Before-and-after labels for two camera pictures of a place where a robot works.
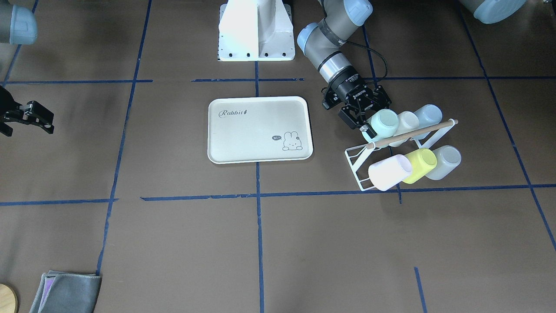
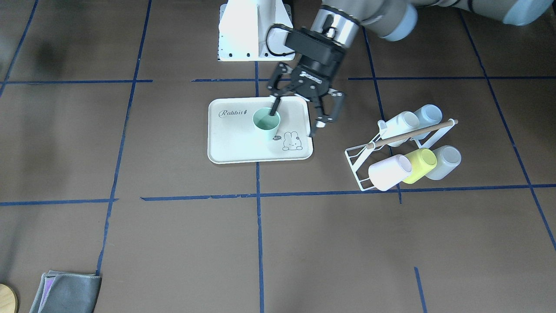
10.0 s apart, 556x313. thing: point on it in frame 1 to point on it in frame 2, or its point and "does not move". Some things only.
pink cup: x=386 y=173 does not move
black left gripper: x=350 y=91 to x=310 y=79
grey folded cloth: x=65 y=292 does not move
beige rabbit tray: x=245 y=130 does not move
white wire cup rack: x=427 y=137 does not move
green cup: x=385 y=123 to x=265 y=125
